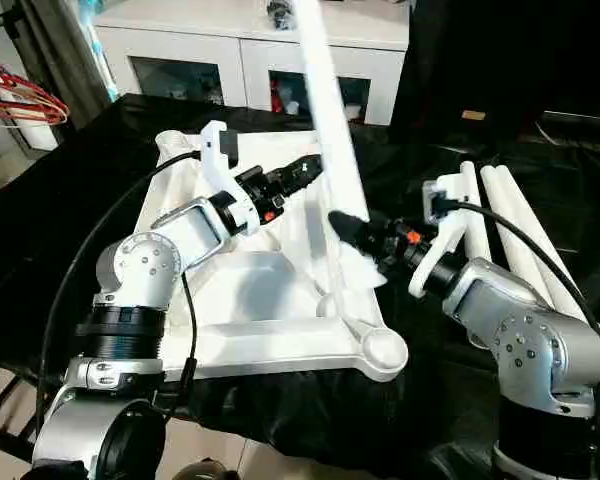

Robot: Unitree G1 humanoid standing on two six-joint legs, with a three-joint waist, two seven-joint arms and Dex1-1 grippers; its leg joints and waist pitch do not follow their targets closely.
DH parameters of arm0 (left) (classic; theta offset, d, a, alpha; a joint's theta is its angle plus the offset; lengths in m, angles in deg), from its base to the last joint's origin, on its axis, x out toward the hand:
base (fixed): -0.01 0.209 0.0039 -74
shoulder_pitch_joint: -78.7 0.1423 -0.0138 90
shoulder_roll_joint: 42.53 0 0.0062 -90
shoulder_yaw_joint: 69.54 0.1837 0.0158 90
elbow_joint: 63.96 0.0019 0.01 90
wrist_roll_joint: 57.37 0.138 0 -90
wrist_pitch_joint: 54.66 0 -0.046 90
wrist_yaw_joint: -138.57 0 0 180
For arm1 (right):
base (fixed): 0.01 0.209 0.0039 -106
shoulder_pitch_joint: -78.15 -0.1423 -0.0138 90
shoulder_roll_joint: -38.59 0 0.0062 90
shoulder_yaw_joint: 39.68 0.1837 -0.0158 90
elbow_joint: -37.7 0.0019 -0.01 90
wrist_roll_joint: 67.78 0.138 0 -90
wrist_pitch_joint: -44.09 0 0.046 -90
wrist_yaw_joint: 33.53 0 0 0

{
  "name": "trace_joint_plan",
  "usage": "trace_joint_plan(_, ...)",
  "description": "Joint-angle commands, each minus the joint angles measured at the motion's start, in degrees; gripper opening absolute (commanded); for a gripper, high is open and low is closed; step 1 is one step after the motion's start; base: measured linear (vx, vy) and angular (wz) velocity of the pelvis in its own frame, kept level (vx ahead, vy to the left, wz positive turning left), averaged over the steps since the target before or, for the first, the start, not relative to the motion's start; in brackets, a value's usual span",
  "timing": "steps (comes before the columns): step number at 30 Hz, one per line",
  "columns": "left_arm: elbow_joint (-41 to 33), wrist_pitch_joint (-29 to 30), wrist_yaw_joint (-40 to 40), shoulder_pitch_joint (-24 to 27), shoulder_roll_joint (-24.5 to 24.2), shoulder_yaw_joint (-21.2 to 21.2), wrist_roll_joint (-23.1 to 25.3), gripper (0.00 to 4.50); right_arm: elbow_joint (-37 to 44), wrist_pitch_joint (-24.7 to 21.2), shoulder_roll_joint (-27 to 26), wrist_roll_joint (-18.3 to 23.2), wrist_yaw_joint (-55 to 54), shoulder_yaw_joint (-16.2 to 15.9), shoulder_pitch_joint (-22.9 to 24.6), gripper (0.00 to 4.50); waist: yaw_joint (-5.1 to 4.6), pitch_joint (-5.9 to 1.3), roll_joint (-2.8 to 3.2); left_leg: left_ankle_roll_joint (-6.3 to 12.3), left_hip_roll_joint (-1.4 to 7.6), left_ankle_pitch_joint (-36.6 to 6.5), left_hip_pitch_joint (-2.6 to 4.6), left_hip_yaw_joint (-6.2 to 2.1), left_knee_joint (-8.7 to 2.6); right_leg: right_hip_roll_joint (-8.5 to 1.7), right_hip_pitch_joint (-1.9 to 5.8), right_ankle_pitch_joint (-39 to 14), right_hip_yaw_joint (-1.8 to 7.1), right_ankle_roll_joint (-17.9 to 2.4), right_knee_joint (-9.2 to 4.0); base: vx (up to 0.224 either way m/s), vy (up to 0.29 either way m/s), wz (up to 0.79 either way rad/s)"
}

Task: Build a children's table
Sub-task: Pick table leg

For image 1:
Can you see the grey curtain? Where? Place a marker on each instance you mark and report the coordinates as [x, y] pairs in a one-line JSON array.
[[65, 55]]

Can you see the black plastic mat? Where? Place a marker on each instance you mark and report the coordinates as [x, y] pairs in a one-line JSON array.
[[430, 325]]

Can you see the white plastic table top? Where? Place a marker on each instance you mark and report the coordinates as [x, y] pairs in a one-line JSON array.
[[260, 300]]

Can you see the black tangled bundle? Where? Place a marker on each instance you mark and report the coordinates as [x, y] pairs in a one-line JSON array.
[[280, 12]]

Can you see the large black box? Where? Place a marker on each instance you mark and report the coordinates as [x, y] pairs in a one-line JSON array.
[[470, 60]]

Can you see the white cabinet with glass doors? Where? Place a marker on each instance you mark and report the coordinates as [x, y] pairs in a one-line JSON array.
[[190, 45]]

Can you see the small white box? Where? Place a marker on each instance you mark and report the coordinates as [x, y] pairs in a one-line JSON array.
[[37, 137]]

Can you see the red bottle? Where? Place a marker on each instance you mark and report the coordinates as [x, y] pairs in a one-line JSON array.
[[281, 97]]

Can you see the white plastic table leg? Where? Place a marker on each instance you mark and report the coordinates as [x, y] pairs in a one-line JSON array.
[[510, 215], [530, 215], [475, 210], [330, 110]]

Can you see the black folding table frame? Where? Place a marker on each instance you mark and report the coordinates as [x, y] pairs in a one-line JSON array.
[[5, 430]]

